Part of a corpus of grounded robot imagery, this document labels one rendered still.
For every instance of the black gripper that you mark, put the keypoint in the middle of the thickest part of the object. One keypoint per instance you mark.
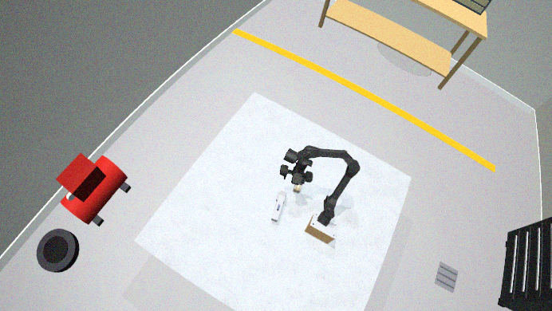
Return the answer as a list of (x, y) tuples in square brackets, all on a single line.
[(308, 176)]

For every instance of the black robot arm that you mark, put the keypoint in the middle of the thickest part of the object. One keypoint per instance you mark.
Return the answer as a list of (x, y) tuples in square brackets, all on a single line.
[(304, 159)]

